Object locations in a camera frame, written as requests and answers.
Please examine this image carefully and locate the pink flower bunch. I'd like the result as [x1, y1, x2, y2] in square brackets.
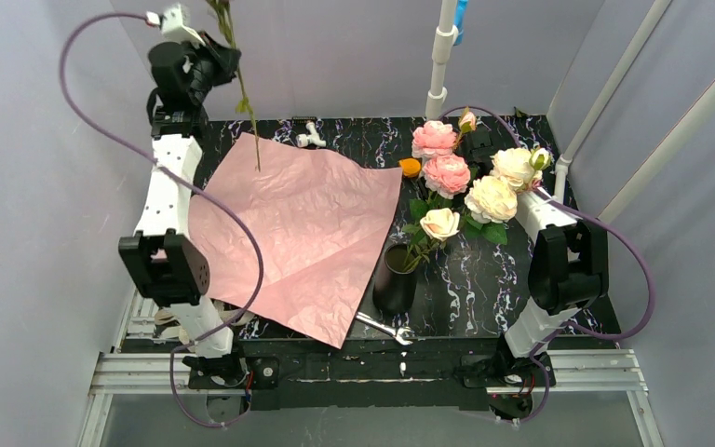
[402, 107, 553, 268]

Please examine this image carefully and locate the green flower stem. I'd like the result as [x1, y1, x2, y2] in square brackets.
[206, 0, 262, 171]

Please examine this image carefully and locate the pink wrapping paper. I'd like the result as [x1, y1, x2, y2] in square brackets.
[189, 133, 402, 347]

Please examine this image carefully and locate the cream ribbon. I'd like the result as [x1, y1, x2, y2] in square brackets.
[154, 305, 239, 343]

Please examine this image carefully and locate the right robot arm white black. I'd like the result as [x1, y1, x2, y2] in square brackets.
[456, 129, 609, 362]

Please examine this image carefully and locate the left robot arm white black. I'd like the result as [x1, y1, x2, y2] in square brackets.
[118, 32, 240, 359]

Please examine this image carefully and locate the black vase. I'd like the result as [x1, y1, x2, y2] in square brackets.
[372, 244, 417, 316]

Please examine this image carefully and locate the small orange object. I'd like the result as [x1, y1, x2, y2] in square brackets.
[398, 157, 423, 179]

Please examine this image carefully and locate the small spring connector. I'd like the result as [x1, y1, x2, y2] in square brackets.
[291, 116, 327, 148]

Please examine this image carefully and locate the blue clip on pipe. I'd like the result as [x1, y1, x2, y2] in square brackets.
[453, 0, 469, 47]

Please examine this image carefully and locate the silver wrench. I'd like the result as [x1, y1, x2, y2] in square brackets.
[355, 312, 414, 346]

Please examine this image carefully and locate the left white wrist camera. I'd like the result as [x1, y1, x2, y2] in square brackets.
[145, 3, 205, 47]

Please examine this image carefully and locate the white pvc pipe frame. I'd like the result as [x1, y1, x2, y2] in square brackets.
[448, 1, 715, 231]

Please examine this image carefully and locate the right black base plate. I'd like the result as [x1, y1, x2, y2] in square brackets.
[453, 352, 557, 390]

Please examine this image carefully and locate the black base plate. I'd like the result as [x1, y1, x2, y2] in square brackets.
[453, 352, 557, 390]
[182, 356, 280, 390]

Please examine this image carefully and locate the aluminium rail frame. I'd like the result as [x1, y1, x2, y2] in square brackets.
[76, 123, 664, 447]

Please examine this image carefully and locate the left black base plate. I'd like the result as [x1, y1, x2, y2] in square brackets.
[182, 356, 280, 390]

